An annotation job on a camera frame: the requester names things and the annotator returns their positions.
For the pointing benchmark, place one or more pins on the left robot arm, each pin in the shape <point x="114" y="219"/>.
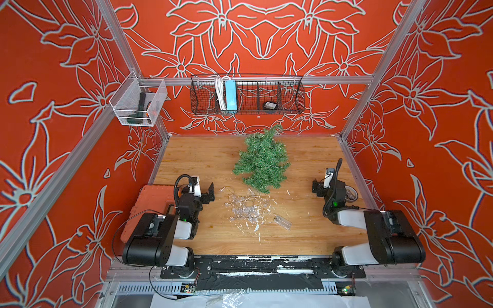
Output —
<point x="160" y="216"/>

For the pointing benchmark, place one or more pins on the clear battery pack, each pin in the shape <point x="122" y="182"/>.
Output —
<point x="282" y="222"/>

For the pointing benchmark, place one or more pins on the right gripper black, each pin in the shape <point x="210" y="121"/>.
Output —
<point x="320" y="188"/>

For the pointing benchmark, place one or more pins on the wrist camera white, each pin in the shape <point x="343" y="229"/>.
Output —
<point x="330" y="172"/>
<point x="195" y="187"/>

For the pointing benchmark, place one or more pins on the small round bowl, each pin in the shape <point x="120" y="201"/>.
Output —
<point x="351" y="195"/>

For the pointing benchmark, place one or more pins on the small green christmas tree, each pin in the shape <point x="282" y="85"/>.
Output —
<point x="264" y="162"/>

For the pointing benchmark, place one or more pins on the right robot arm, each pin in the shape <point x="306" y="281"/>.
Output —
<point x="391" y="238"/>

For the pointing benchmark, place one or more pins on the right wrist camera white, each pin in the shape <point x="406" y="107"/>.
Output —
<point x="330" y="172"/>

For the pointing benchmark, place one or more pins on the dark green tool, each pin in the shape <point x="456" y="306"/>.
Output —
<point x="138" y="116"/>

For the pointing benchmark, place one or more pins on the clear bulb string lights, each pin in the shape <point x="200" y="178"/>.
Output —
<point x="248" y="211"/>

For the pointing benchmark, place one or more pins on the orange plastic tool case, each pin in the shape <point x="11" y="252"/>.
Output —
<point x="157" y="198"/>

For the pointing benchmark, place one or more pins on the black wire wall basket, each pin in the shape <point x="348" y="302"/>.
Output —
<point x="207" y="93"/>

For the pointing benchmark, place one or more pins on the light blue box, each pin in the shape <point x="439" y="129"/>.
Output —
<point x="231" y="97"/>

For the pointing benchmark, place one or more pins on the clear plastic wall bin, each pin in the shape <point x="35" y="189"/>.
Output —
<point x="125" y="100"/>

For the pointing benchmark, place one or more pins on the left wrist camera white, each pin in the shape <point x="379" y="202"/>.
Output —
<point x="195" y="187"/>

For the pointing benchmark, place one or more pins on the small black device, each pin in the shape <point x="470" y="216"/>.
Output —
<point x="270" y="107"/>

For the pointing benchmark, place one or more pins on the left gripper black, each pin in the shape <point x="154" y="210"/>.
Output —
<point x="204" y="199"/>

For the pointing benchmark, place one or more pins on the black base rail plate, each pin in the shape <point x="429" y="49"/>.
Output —
<point x="266" y="273"/>

